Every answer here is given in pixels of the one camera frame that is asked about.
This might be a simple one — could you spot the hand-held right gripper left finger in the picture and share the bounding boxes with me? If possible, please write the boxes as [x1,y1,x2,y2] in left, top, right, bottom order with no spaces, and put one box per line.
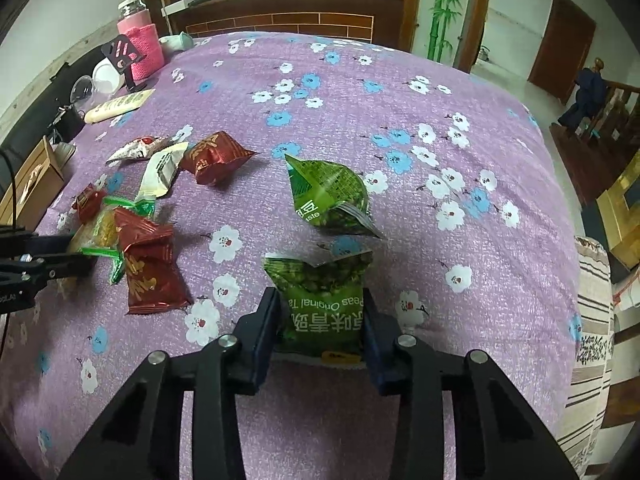
[60,287,281,480]

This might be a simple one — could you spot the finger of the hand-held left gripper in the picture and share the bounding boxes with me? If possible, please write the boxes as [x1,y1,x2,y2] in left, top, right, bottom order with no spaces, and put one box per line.
[0,252,97,287]
[0,227,76,257]

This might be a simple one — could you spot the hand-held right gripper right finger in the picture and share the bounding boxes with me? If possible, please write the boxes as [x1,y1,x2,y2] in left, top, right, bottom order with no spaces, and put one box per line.
[362,287,591,480]

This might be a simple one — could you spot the green pea snack packet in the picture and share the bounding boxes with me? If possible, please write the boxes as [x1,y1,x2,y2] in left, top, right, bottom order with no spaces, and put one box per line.
[284,153,382,239]
[263,251,374,361]

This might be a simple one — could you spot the brown cardboard tray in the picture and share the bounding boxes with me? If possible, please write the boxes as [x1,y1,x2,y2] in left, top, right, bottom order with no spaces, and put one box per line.
[0,136,67,233]

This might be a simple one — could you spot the small red snack packet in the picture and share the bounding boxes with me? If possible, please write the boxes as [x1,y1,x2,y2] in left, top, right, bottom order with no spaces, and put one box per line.
[74,184,109,224]

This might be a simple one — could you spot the dark red snack packet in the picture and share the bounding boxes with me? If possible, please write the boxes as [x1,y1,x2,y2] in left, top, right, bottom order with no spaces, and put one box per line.
[179,131,257,187]
[113,208,194,316]

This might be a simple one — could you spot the white red printed snack packet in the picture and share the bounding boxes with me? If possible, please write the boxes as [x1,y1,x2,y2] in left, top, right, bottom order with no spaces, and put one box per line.
[106,134,172,164]

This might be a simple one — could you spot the black sofa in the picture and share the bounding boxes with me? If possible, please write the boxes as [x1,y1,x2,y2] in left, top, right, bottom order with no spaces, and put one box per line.
[0,40,121,161]

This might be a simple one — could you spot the clear plastic cup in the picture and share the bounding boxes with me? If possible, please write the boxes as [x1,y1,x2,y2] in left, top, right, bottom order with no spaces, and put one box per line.
[69,74,97,112]

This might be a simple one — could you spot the cream tube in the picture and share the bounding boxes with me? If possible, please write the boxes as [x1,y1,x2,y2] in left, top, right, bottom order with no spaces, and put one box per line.
[83,88,157,124]

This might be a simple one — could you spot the white cup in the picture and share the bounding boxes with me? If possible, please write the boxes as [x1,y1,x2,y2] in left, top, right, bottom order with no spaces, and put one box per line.
[92,57,124,97]

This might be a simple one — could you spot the black phone stand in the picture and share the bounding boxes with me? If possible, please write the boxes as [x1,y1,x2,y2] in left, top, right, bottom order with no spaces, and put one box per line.
[101,34,144,94]

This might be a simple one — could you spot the purple floral cloth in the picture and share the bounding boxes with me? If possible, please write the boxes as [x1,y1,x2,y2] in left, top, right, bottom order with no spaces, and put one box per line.
[0,31,585,480]

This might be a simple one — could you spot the striped beige cloth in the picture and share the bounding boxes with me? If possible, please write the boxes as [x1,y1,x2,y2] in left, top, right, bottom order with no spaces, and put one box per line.
[554,235,617,480]

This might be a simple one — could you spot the pink knitted sleeve jar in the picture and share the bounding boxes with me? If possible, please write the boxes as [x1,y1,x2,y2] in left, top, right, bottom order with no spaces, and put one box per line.
[117,0,165,82]

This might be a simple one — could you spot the light green cloth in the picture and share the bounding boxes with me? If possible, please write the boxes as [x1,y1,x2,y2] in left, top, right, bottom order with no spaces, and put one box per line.
[159,31,195,54]

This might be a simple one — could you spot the wooden stair railing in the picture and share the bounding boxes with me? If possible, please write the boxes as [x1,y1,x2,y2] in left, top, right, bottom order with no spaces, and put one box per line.
[549,82,640,207]

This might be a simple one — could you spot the wooden cabinet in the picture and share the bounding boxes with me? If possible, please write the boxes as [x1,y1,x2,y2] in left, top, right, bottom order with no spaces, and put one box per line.
[131,0,422,52]

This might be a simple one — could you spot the dark blue cloth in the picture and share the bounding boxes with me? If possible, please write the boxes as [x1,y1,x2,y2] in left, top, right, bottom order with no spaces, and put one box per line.
[556,57,609,129]

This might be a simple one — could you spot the brown wooden door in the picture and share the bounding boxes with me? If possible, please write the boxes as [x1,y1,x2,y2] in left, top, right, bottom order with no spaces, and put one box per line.
[527,0,598,107]

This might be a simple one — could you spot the black cable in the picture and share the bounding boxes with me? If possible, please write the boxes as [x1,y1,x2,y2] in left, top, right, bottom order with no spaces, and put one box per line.
[0,146,18,228]

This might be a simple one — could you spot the gold picture frame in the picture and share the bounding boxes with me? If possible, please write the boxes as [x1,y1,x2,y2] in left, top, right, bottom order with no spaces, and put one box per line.
[596,151,640,272]

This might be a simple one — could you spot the green bamboo wall decal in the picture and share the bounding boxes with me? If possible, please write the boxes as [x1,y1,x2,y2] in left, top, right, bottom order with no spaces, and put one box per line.
[426,0,471,61]

